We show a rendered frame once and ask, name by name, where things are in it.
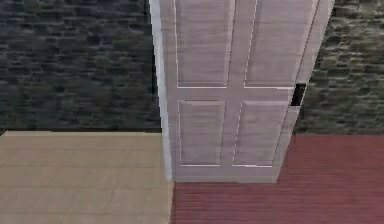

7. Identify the pale wooden panelled room door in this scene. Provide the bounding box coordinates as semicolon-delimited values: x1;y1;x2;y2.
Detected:
148;0;336;184

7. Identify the black door handle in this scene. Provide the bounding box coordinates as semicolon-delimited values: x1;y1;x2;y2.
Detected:
289;83;307;107

